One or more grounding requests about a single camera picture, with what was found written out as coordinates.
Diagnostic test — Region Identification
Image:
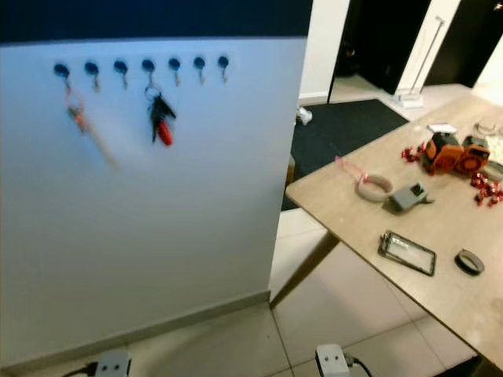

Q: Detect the dark knob metal hook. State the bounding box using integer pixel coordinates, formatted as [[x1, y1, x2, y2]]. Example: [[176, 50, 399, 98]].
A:
[[84, 61, 100, 91], [167, 57, 182, 86], [53, 63, 70, 89], [216, 53, 231, 82], [192, 55, 207, 84], [112, 60, 129, 89], [141, 58, 156, 86]]

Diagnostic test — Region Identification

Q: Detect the black keys red fob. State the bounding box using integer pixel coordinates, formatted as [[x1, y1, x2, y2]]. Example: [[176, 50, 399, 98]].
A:
[[144, 85, 177, 148]]

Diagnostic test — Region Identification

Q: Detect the wooden table leg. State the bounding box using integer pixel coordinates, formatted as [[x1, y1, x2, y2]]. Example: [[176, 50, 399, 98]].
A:
[[270, 231, 340, 309]]

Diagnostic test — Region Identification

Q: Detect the dark floor mat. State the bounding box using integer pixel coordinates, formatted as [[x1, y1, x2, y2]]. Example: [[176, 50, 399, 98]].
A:
[[281, 99, 410, 211]]

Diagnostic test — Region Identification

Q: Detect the grey box device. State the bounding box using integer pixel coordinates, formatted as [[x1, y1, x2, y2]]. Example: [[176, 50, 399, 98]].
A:
[[387, 183, 435, 214]]

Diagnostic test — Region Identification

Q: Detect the clear black-rimmed case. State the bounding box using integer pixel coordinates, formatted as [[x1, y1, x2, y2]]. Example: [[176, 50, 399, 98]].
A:
[[377, 229, 438, 277]]

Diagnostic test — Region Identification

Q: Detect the red gift bow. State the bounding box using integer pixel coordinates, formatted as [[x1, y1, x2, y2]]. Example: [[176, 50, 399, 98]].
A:
[[401, 144, 425, 164]]

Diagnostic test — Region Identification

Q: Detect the white floor stand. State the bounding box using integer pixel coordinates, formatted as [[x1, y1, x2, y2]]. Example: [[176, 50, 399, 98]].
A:
[[396, 13, 446, 110]]

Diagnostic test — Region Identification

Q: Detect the light wooden table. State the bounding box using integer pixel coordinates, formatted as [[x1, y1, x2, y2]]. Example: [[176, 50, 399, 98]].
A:
[[285, 93, 503, 370]]

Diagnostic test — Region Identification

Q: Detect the orange black device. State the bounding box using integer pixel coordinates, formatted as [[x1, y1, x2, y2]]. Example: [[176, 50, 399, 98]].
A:
[[460, 135, 491, 175], [420, 131, 464, 175]]

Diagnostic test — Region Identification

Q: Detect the black tape roll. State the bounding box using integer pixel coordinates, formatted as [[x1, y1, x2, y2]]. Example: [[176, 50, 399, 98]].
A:
[[455, 248, 486, 276]]

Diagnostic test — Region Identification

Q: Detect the red ribbon cluster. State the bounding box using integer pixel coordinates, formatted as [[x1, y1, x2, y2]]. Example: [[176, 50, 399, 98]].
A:
[[472, 172, 503, 207]]

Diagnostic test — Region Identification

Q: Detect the clear glass jar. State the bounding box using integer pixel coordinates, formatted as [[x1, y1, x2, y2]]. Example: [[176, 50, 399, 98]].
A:
[[475, 119, 501, 137]]

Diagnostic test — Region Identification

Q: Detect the orange ring keys white tag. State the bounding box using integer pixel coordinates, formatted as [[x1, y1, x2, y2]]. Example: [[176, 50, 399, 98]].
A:
[[64, 88, 119, 170]]

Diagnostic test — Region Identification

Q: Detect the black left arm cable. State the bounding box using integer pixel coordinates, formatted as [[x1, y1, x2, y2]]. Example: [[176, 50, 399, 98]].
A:
[[61, 362, 99, 377]]

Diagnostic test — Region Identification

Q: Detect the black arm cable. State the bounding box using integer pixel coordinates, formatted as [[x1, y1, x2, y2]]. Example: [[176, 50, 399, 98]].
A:
[[61, 362, 99, 377], [348, 354, 375, 377]]

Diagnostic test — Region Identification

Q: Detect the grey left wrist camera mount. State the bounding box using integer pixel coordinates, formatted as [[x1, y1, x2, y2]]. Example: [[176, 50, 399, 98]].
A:
[[96, 350, 131, 377]]

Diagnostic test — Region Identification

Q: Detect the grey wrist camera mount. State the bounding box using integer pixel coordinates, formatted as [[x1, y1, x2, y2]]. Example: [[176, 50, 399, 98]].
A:
[[315, 344, 352, 377], [96, 350, 131, 377]]

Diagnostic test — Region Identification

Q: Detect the white wall hook rail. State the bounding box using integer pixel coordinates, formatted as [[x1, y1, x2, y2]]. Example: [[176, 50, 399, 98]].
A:
[[43, 49, 239, 85]]

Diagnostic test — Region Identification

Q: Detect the beige ring pink cord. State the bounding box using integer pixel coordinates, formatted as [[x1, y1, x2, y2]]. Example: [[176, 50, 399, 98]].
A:
[[334, 156, 395, 203]]

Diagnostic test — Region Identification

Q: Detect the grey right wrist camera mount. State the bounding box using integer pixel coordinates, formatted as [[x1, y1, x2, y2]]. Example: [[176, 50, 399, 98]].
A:
[[315, 344, 352, 377]]

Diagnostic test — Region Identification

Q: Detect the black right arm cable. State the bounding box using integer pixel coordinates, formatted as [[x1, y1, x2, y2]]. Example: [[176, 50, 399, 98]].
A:
[[348, 354, 375, 377]]

